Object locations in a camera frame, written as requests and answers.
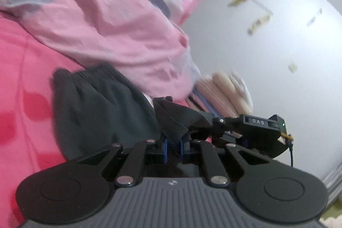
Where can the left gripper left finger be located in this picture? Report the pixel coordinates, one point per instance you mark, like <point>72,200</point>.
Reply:
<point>141,156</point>

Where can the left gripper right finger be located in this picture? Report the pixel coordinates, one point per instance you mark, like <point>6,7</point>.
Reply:
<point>199,159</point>

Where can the dark grey trousers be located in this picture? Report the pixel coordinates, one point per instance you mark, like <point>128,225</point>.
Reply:
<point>97,107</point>

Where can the beige folded cloth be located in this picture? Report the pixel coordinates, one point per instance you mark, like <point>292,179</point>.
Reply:
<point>222,81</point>

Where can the cream white folded cloth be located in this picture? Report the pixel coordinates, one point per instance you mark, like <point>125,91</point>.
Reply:
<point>241,87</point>

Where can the blue folded cloth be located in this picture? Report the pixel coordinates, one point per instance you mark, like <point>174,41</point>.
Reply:
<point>203,103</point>

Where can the pink floral fleece blanket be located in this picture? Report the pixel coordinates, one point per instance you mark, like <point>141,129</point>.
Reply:
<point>27,138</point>

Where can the pink patterned duvet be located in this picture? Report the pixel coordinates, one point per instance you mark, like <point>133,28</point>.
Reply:
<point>141,38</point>

